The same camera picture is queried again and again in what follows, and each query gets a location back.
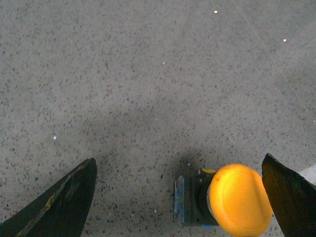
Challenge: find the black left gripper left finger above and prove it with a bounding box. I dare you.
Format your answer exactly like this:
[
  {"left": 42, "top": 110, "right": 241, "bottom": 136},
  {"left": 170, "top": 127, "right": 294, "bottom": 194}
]
[{"left": 0, "top": 158, "right": 97, "bottom": 237}]

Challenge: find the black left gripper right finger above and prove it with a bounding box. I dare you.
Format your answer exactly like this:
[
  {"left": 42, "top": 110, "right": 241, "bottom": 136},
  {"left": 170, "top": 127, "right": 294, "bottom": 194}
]
[{"left": 262, "top": 153, "right": 316, "bottom": 237}]

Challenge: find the yellow push button switch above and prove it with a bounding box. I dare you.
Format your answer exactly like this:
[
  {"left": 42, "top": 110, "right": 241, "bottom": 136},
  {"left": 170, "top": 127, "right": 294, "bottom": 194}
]
[{"left": 174, "top": 163, "right": 273, "bottom": 237}]

